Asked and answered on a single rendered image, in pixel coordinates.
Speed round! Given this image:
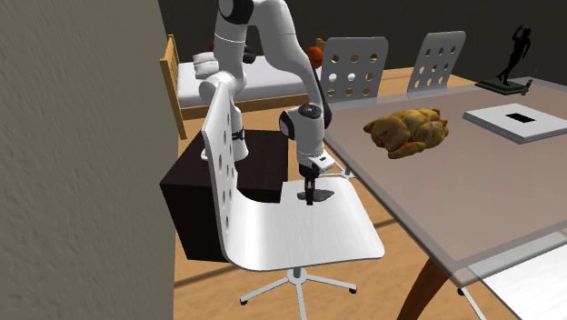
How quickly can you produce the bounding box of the white swivel chair with holes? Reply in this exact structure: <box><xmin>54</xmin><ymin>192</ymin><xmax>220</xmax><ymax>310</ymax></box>
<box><xmin>201</xmin><ymin>81</ymin><xmax>386</xmax><ymax>320</ymax></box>

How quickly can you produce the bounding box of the wooden bed with white mattress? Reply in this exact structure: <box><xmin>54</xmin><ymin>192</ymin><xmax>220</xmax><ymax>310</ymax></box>
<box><xmin>159</xmin><ymin>34</ymin><xmax>330</xmax><ymax>141</ymax></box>

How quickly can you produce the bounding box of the golden roast chicken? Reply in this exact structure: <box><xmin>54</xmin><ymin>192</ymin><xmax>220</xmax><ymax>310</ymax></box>
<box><xmin>363</xmin><ymin>107</ymin><xmax>451</xmax><ymax>160</ymax></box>

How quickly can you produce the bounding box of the grey chair with holes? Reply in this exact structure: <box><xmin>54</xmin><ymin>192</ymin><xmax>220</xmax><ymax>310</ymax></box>
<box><xmin>406</xmin><ymin>30</ymin><xmax>467</xmax><ymax>95</ymax></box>
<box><xmin>319</xmin><ymin>35</ymin><xmax>390</xmax><ymax>111</ymax></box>

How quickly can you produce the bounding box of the dark robot stand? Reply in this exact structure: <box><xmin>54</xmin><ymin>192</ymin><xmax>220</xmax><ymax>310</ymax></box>
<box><xmin>159</xmin><ymin>129</ymin><xmax>290</xmax><ymax>263</ymax></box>

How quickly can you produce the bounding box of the glass table with brown legs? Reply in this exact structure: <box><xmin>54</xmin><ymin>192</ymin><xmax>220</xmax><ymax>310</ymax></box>
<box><xmin>322</xmin><ymin>75</ymin><xmax>567</xmax><ymax>320</ymax></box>

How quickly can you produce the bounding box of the white flat box, black rectangle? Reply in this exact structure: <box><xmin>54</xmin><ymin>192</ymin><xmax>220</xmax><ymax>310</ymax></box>
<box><xmin>462</xmin><ymin>103</ymin><xmax>567</xmax><ymax>145</ymax></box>

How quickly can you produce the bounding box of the thin dark pen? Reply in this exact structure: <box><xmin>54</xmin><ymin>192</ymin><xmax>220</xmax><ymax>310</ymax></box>
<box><xmin>521</xmin><ymin>68</ymin><xmax>539</xmax><ymax>96</ymax></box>

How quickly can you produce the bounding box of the black human figure statue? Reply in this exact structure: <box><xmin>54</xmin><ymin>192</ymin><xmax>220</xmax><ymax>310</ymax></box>
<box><xmin>474</xmin><ymin>25</ymin><xmax>533</xmax><ymax>95</ymax></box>

